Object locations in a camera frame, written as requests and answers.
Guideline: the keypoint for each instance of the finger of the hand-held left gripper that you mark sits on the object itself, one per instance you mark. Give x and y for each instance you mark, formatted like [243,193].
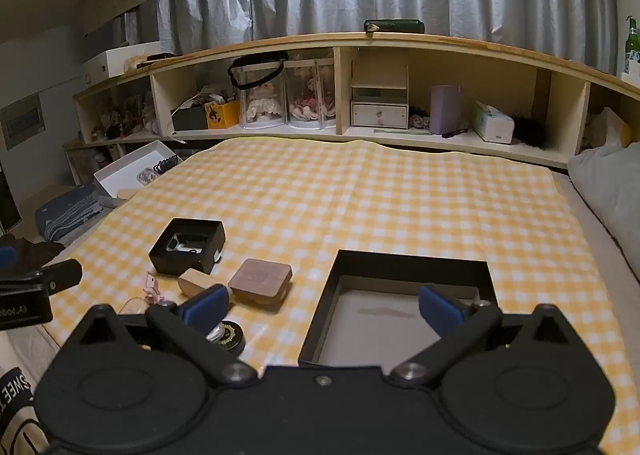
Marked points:
[60,276]
[6,256]

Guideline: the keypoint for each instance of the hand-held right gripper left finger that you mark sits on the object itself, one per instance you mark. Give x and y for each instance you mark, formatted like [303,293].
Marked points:
[206,306]

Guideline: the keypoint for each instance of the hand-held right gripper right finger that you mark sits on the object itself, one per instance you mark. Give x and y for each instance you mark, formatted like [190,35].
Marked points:
[440,310]

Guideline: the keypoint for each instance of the light wooden block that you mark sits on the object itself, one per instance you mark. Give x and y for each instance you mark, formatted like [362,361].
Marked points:
[192,281]

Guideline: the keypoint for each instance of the black round jar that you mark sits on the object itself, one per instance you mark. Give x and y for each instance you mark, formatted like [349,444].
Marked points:
[233,338]

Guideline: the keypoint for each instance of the large black box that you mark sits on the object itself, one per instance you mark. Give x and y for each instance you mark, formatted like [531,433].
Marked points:
[410,265]

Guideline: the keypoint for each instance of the small black box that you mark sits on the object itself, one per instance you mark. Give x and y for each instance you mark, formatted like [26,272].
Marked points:
[172,261]

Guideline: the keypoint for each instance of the pink eyelash curler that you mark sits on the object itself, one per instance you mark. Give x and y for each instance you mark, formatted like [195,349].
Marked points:
[151,285]

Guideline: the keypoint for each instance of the dark wooden square box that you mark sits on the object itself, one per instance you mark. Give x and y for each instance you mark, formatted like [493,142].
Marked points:
[260,281]

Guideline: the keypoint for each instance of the blue striped cloth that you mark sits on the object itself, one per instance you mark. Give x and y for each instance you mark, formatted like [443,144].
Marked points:
[67,215]

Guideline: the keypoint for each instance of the silver metal tool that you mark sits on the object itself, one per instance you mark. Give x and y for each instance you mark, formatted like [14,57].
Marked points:
[186,242]

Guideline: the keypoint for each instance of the white printed cloth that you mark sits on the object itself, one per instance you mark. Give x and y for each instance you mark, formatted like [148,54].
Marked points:
[15,410]

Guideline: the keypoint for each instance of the open white box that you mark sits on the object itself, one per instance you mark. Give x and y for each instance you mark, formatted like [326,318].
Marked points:
[125,167]

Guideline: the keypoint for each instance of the yellow checkered cloth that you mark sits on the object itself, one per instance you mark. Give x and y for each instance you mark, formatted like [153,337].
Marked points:
[350,195]

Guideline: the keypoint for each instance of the dark green box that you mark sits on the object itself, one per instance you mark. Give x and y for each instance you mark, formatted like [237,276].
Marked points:
[189,120]

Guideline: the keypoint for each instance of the white tissue box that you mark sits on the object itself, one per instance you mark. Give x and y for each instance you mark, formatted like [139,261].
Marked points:
[492,127]

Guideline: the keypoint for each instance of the yellow printed box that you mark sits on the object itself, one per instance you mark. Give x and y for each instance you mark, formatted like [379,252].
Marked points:
[221,115]

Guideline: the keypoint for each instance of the black feathery item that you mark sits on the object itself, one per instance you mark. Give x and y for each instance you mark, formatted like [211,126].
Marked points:
[531,132]

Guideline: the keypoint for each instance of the purple box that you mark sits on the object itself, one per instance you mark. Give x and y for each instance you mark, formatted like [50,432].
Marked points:
[445,110]

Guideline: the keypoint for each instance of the grey pillow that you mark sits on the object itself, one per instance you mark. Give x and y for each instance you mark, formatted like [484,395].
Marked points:
[610,195]

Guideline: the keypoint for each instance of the small wooden drawer organizer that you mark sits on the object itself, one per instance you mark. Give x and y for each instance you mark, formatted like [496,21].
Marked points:
[378,107]

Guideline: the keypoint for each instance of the white cardboard box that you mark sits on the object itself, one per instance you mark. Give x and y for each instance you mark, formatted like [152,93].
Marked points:
[107,62]

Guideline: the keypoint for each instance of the white plastic bag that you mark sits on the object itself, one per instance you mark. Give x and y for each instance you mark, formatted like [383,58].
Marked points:
[607,132]

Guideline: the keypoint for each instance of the dark green case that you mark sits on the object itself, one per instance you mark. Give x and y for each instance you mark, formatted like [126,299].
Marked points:
[395,26]

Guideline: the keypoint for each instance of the green glass bottle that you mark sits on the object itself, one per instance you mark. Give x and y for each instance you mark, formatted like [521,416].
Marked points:
[632,52]

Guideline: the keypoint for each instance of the grey wall panel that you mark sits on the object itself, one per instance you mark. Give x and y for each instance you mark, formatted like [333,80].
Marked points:
[22,121]

